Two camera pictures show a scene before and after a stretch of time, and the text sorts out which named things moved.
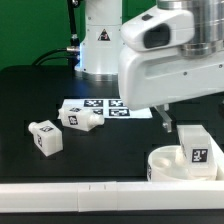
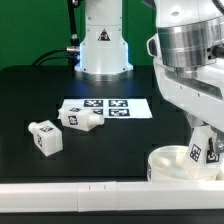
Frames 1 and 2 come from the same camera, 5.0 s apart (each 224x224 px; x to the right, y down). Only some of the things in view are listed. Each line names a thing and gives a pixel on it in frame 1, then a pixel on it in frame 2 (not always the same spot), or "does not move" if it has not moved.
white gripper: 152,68 -> 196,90
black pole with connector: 74,48 does not move
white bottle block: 47,136 does not move
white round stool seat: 168,163 does not move
